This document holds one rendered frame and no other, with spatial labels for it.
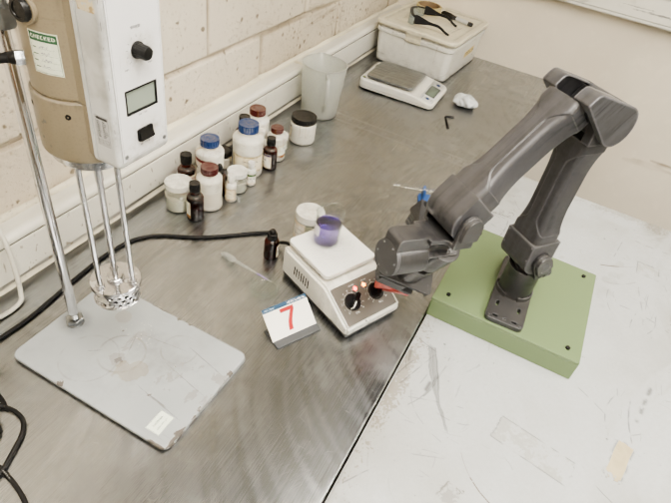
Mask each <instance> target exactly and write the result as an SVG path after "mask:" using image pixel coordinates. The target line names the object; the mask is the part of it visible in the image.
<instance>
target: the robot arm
mask: <svg viewBox="0 0 671 503"><path fill-rule="evenodd" d="M542 80H543V82H544V84H545V86H546V88H547V89H546V90H545V91H544V92H543V93H542V94H541V95H540V98H539V99H538V100H537V102H536V103H535V104H534V106H533V107H532V108H531V109H530V110H529V112H528V113H527V114H526V115H525V116H524V117H523V118H522V119H521V120H520V121H519V122H518V123H517V124H516V125H515V126H514V127H513V128H512V129H511V130H510V131H509V132H508V133H507V134H505V135H504V136H503V137H502V138H501V139H500V140H499V141H498V142H497V143H496V144H495V145H494V146H493V147H492V148H491V149H489V150H488V151H487V152H486V153H485V154H483V155H482V156H481V157H480V158H478V159H477V160H476V161H474V162H473V163H471V164H470V165H468V166H466V167H464V168H462V169H461V170H460V171H459V172H458V173H457V174H456V175H454V174H452V175H451V176H450V177H448V178H447V179H446V180H445V181H444V182H443V183H442V184H441V185H440V186H439V187H438V188H437V189H436V190H435V191H434V192H433V193H432V194H431V195H430V197H429V199H428V201H425V200H423V199H421V200H420V201H419V202H418V203H416V204H415V205H414V206H412V207H411V208H410V214H409V216H408V217H407V219H406V220H405V225H403V226H392V227H390V228H389V229H388V230H387V232H386V235H385V237H384V238H382V239H380V240H379V241H378V242H377V244H376V246H375V251H374V257H375V263H376V270H375V283H374V288H382V290H383V291H389V292H393V293H397V294H402V295H406V296H408V295H410V294H412V291H413V290H415V291H417V292H419V293H422V294H423V296H427V295H429V294H430V292H431V285H432V277H433V273H434V272H436V271H437V270H439V269H441V268H443V267H445V266H446V265H448V264H450V263H452V262H454V261H455V260H457V258H458V257H459V253H460V250H464V249H470V248H471V246H472V244H473V243H475V242H477V241H478V239H479V237H480V235H481V233H482V231H483V229H484V225H485V224H486V223H488V222H489V221H490V220H491V219H492V218H493V217H494V215H493V214H492V213H491V212H492V211H493V210H494V209H495V208H496V207H497V206H498V205H499V204H500V202H501V200H502V199H503V197H504V196H505V195H506V194H507V192H508V191H509V190H510V189H511V188H512V187H513V186H514V185H515V184H516V182H517V181H518V180H519V179H521V178H522V177H523V176H524V175H525V174H526V173H527V172H528V171H529V170H530V169H531V168H532V167H534V166H535V165H536V164H537V163H538V162H539V161H540V160H541V159H542V158H543V157H544V156H546V155H547V154H548V153H549V152H550V151H551V150H553V151H552V154H551V156H550V159H549V161H548V164H547V166H546V168H545V170H544V172H543V174H542V176H541V178H540V181H539V183H538V185H537V187H536V189H535V191H534V193H533V195H532V197H531V199H530V201H529V203H528V204H527V206H526V208H525V209H524V211H523V212H522V213H521V214H520V216H519V217H517V219H516V221H515V223H514V224H512V225H509V227H508V229H507V231H506V233H505V236H504V238H503V240H502V242H501V248H502V249H503V250H504V251H505V252H506V253H507V254H508V255H506V256H505V258H504V260H503V263H502V265H501V268H500V271H499V274H498V277H497V279H496V282H495V285H494V288H493V291H492V294H491V296H490V299H489V302H488V305H487V308H486V310H485V313H484V318H485V319H487V320H489V321H491V322H493V323H496V324H498V325H500V326H503V327H505V328H507V329H510V330H512V331H514V332H520V331H521V330H522V328H523V326H524V322H525V319H526V315H527V311H528V308H529V304H530V300H531V297H532V295H533V289H534V287H535V285H536V283H537V282H538V280H539V279H540V278H542V277H545V276H549V275H551V273H552V268H553V259H552V258H553V256H554V254H555V252H556V250H557V249H558V247H559V245H560V243H561V241H560V240H558V239H557V238H558V237H559V235H560V228H561V225H562V222H563V219H564V217H565V215H566V212H567V210H568V208H569V206H570V205H571V203H572V201H573V199H574V197H575V195H576V194H577V192H578V190H579V188H580V186H581V184H582V182H583V181H584V179H585V177H586V175H587V174H588V172H589V170H590V169H591V167H592V166H593V164H594V163H595V162H596V161H597V159H598V158H599V157H600V156H601V155H602V154H603V153H604V152H605V151H606V149H607V148H609V147H613V146H615V145H617V144H619V143H620V142H621V141H623V140H624V139H625V138H626V137H627V136H628V135H629V134H630V132H631V131H632V130H633V128H634V127H635V125H636V123H637V120H638V116H639V112H638V110H637V109H636V108H635V107H633V106H631V105H630V104H627V103H626V102H624V101H622V100H620V99H619V98H617V97H615V96H614V95H612V94H610V93H609V92H607V91H605V90H603V89H602V88H600V87H598V86H597V85H595V84H594V83H592V82H591V81H589V80H587V79H585V78H582V77H580V76H577V75H575V74H572V73H570V72H567V71H565V70H563V69H560V68H558V67H555V68H553V69H551V70H550V71H549V72H548V73H547V74H546V75H545V76H543V78H542ZM496 303H497V304H498V305H496ZM517 312H518V313H519V314H517Z"/></svg>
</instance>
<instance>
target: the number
mask: <svg viewBox="0 0 671 503"><path fill-rule="evenodd" d="M265 317H266V320H267V323H268V325H269V328H270V331H271V333H272V336H273V338H276V337H278V336H280V335H283V334H285V333H287V332H289V331H292V330H294V329H296V328H298V327H301V326H303V325H305V324H308V323H310V322H312V321H314V319H313V316H312V313H311V311H310V308H309V305H308V303H307V300H306V298H302V299H300V300H298V301H295V302H293V303H290V304H288V305H285V306H283V307H281V308H278V309H276V310H273V311H271V312H268V313H266V314H265Z"/></svg>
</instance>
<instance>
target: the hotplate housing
mask: <svg viewBox="0 0 671 503"><path fill-rule="evenodd" d="M375 269H376V263H375V261H374V260H372V261H369V262H367V263H365V264H363V265H360V266H358V267H356V268H354V269H352V270H349V271H347V272H345V273H343V274H340V275H338V276H336V277H334V278H331V279H325V278H323V277H322V276H321V275H320V274H319V273H318V272H317V271H316V270H315V269H314V268H313V267H312V266H311V265H310V264H309V263H308V262H307V261H306V260H305V259H304V258H303V257H302V256H301V255H300V254H299V253H298V252H297V251H296V250H295V249H294V248H293V247H292V246H288V247H286V249H285V255H284V264H283V271H284V274H285V275H286V276H287V277H288V278H289V279H290V280H291V281H292V282H293V283H294V285H295V286H296V287H297V288H298V289H299V290H300V291H301V292H302V293H305V294H306V296H307V298H308V299H309V300H310V301H311V303H312V304H313V305H314V306H315V307H316V308H317V309H318V310H319V311H320V312H321V313H322V314H323V315H324V316H325V317H326V318H327V320H328V321H329V322H330V323H331V324H332V325H333V326H334V327H335V328H336V329H337V330H338V331H339V332H340V333H341V334H342V335H343V337H344V338H346V337H348V336H350V335H352V334H353V333H355V332H357V331H359V330H361V329H363V328H365V327H366V326H368V325H370V324H372V323H374V322H376V321H378V320H379V319H381V318H383V317H385V316H387V315H389V314H391V313H393V312H394V311H395V310H396V309H397V304H398V301H397V299H396V297H395V296H394V294H393V292H392V295H393V297H394V298H395V300H396V303H395V304H393V305H391V306H389V307H387V308H385V309H383V310H381V311H379V312H377V313H376V314H374V315H372V316H370V317H368V318H366V319H364V320H362V321H360V322H358V323H356V324H355V325H353V326H351V327H348V325H347V323H346V321H345V319H344V318H343V316H342V314H341V312H340V310H339V308H338V306H337V304H336V301H335V299H334V297H333V295H332V294H331V290H332V289H334V288H336V287H338V286H340V285H342V284H344V283H347V282H349V281H351V280H353V279H355V278H357V277H360V276H362V275H364V274H366V273H368V272H370V271H372V270H375Z"/></svg>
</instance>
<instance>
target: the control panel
mask: <svg viewBox="0 0 671 503"><path fill-rule="evenodd" d="M363 282H364V283H365V286H362V285H361V284H362V283H363ZM373 282H375V270H372V271H370V272H368V273H366V274H364V275H362V276H360V277H357V278H355V279H353V280H351V281H349V282H347V283H344V284H342V285H340V286H338V287H336V288H334V289H332V290H331V294H332V295H333V297H334V299H335V302H336V304H337V306H338V308H339V310H340V312H341V314H342V316H343V318H344V319H345V321H346V323H347V325H348V327H351V326H353V325H355V324H356V323H358V322H360V321H362V320H364V319H366V318H368V317H370V316H372V315H374V314H376V313H377V312H379V311H381V310H383V309H385V308H387V307H389V306H391V305H393V304H395V303H396V300H395V298H394V297H393V295H392V293H391V292H389V291H384V292H383V296H382V298H380V299H374V298H372V297H371V296H370V295H369V293H368V286H369V285H370V284H371V283H373ZM354 286H356V287H357V290H354V289H353V287H354ZM357 292H360V293H361V296H360V301H361V306H360V308H359V309H358V310H356V311H352V310H349V309H348V308H347V307H346V306H345V304H344V299H345V297H346V296H347V295H348V294H350V293H357Z"/></svg>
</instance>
